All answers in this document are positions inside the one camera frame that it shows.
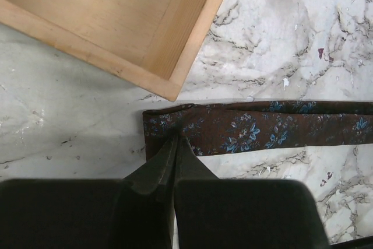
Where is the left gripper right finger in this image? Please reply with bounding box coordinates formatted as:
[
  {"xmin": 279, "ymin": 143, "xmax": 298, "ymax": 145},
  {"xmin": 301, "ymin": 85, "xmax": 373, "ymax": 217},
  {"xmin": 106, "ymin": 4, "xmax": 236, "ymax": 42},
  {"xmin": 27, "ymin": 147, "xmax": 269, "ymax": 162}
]
[{"xmin": 174, "ymin": 138, "xmax": 329, "ymax": 248}]

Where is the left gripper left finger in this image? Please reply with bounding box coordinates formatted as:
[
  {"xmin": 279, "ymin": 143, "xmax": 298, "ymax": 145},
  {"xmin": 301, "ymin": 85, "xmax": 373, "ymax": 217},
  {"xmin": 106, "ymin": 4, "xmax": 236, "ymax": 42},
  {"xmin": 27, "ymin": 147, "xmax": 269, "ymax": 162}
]
[{"xmin": 1, "ymin": 139, "xmax": 177, "ymax": 248}]

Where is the brown blue floral tie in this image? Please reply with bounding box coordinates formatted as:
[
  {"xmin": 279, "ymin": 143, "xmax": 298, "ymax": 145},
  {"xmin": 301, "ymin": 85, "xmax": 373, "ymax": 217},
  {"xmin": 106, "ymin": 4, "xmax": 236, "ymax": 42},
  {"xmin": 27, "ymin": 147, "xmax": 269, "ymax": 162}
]
[{"xmin": 142, "ymin": 100, "xmax": 372, "ymax": 159}]

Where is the wooden compartment tray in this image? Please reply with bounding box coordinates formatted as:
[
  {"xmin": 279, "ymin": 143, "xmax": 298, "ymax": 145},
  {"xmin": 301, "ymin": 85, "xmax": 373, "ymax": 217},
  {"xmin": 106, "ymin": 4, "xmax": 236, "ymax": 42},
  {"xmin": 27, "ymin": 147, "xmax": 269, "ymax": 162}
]
[{"xmin": 1, "ymin": 0, "xmax": 223, "ymax": 101}]

